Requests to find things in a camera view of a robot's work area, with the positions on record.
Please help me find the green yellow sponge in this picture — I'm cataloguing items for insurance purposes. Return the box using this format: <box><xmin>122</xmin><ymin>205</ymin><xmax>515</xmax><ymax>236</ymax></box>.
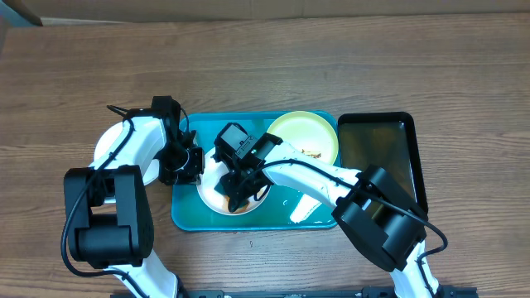
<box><xmin>214</xmin><ymin>182</ymin><xmax>248</xmax><ymax>214</ymax></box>

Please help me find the teal plastic tray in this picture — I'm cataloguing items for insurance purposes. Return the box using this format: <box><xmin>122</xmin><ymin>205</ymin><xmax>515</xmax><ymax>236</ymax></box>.
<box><xmin>171</xmin><ymin>111</ymin><xmax>336</xmax><ymax>232</ymax></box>

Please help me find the black water tray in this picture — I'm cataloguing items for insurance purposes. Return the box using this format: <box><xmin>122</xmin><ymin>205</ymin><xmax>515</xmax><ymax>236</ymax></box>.
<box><xmin>337</xmin><ymin>112</ymin><xmax>428</xmax><ymax>212</ymax></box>

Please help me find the green rimmed plate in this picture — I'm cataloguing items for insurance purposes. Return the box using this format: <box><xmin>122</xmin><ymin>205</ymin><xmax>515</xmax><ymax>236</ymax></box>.
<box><xmin>267</xmin><ymin>111</ymin><xmax>339</xmax><ymax>165</ymax></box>

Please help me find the white plate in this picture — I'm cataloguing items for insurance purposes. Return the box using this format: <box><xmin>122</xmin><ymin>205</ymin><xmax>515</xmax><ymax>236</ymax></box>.
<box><xmin>197</xmin><ymin>148</ymin><xmax>270</xmax><ymax>216</ymax></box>
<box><xmin>94</xmin><ymin>123</ymin><xmax>159</xmax><ymax>185</ymax></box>

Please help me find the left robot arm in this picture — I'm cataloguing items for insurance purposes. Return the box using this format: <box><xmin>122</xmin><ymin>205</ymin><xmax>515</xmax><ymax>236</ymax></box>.
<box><xmin>60</xmin><ymin>96</ymin><xmax>205</xmax><ymax>297</ymax></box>

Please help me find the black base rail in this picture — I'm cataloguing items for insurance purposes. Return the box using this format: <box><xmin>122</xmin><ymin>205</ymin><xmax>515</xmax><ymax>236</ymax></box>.
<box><xmin>178</xmin><ymin>286</ymin><xmax>479</xmax><ymax>298</ymax></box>

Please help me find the white plate front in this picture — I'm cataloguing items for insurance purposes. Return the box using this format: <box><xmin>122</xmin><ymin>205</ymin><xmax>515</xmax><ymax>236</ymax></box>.
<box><xmin>94</xmin><ymin>123</ymin><xmax>159</xmax><ymax>185</ymax></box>

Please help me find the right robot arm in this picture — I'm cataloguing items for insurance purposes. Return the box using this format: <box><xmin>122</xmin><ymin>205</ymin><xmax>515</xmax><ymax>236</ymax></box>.
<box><xmin>213</xmin><ymin>123</ymin><xmax>441</xmax><ymax>297</ymax></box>

